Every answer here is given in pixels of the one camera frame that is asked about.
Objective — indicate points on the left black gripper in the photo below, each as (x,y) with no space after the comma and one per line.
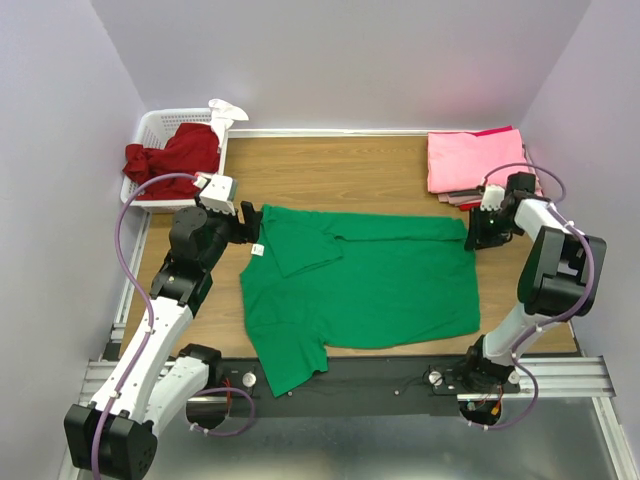
(248,231)

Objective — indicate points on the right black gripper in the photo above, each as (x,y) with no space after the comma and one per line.
(476,238)

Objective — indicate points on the green t shirt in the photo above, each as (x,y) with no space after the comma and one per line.
(358,281)

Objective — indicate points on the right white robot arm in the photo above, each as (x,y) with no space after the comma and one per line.
(558,282)

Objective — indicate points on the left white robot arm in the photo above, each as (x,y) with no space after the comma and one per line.
(116,434)

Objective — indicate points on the folded shirts stack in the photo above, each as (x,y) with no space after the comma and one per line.
(498,176)

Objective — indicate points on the pink folded t shirt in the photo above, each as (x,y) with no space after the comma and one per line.
(459,161)

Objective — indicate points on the dark red t shirt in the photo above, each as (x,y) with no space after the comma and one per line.
(193,148)

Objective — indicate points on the white t shirt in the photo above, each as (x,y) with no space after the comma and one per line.
(222,117)

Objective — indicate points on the white plastic laundry basket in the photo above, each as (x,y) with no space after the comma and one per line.
(154,130)

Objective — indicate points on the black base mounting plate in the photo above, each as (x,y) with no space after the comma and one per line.
(364,386)

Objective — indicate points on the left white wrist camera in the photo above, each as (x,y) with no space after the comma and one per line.
(216,192)

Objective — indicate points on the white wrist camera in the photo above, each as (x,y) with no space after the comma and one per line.
(216,192)
(492,198)

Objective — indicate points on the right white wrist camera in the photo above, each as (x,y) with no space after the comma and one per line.
(492,198)

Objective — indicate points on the aluminium frame rail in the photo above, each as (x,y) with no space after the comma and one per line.
(538,377)

